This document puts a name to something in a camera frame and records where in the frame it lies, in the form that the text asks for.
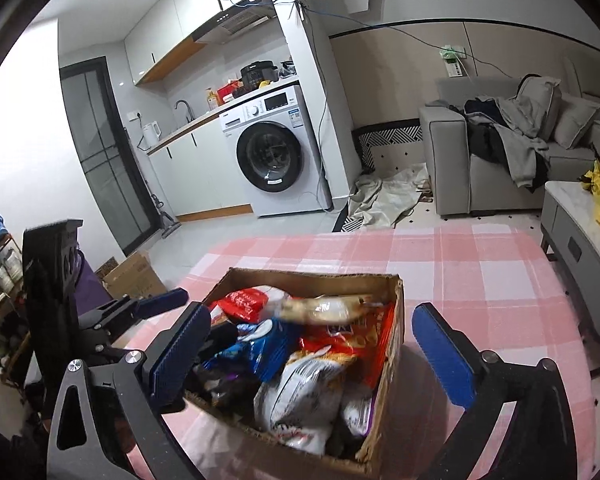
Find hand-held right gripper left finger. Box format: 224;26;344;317
47;301;212;480

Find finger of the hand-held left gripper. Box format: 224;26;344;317
115;287;190;323
79;297;148;358

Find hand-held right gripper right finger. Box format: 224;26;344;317
411;302;588;480

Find dark snack packet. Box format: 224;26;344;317
192;360;266;406

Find blue cookie packet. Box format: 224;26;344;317
202;320;301;381

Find red white snack packet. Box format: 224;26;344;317
215;287;276;323

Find orange chips packet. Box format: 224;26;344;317
300;305;396;361

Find white purple snack packet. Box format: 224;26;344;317
340;390;381;441

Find silver noodle-stick snack bag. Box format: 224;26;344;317
252;355;346;453

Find beige pastry packet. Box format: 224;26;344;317
275;295;381;323

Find printed cardboard floor box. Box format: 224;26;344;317
96;251;168;301

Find shoe rack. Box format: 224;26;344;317
0;212;36;396

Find purple cloth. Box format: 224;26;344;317
77;255;111;311

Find stick vacuum cleaner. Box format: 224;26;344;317
152;194;181;238

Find pink checked tablecloth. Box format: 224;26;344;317
125;224;598;480

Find white kitchen base cabinets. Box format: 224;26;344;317
147;110;253;221

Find dark glass door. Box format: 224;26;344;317
60;57;161;256

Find beige floor cloth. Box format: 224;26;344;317
347;162;431;233

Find grey coffee table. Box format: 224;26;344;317
540;180;600;346

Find white washing machine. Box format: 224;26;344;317
219;84;333;218

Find grey sofa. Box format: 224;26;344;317
419;75;600;218

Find red box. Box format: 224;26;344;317
217;80;243;106

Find grey jacket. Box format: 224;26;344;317
467;95;551;188

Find black garment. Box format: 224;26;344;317
464;99;511;163

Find black pressure cooker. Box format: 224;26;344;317
240;60;280;92

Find large grey pillow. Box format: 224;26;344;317
516;76;563;141

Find small grey pillow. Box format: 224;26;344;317
552;94;600;150

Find steel range hood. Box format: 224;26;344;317
192;0;276;45

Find white wall cabinet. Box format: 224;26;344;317
125;0;293;86

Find white wall socket charger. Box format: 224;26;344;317
439;46;468;78

